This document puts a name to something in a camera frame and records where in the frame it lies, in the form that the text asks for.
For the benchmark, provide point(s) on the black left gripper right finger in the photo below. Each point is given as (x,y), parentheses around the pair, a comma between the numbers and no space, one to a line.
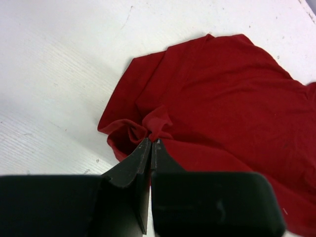
(211,204)

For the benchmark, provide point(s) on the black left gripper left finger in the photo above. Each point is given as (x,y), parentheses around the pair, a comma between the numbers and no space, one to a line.
(114,204)

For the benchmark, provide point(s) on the red t shirt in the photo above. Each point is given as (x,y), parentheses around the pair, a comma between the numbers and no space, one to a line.
(222,104)

